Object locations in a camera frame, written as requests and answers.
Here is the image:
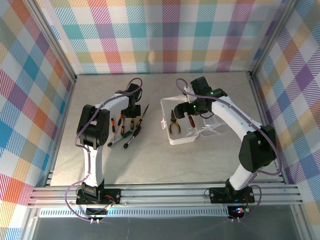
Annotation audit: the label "black handled ratchet wrench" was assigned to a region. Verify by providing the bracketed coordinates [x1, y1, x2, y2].
[122, 125, 143, 150]

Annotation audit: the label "small orange black screwdriver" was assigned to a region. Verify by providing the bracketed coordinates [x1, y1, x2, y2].
[110, 117, 118, 141]

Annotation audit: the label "green handled ratchet wrench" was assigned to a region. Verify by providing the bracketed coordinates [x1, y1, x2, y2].
[106, 129, 135, 148]

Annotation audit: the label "yellow black handled pliers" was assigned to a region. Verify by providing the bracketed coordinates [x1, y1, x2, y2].
[169, 108, 183, 136]

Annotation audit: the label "clear plastic tool box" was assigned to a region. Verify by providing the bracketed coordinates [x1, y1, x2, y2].
[159, 96, 231, 146]

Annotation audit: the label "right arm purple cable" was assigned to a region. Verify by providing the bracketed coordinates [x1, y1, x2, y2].
[174, 77, 282, 223]

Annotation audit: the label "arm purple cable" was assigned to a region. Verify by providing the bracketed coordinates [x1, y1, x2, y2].
[174, 77, 282, 223]
[64, 77, 144, 223]

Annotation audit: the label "aluminium side rail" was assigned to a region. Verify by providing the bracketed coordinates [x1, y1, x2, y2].
[248, 72, 287, 186]
[44, 77, 77, 187]

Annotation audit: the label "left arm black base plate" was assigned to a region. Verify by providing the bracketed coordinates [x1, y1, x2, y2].
[75, 188, 123, 205]

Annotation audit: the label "aluminium upright post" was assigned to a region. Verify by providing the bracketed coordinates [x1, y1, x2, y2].
[23, 0, 78, 83]
[249, 0, 301, 80]

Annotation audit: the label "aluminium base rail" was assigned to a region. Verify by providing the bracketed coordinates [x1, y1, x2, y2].
[27, 183, 305, 208]

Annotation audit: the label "slotted grey cable duct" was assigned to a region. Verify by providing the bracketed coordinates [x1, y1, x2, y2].
[38, 206, 231, 218]

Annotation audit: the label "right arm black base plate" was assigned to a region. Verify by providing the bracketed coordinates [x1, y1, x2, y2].
[208, 186, 256, 204]

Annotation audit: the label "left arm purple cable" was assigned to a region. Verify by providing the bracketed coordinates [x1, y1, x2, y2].
[64, 77, 144, 223]

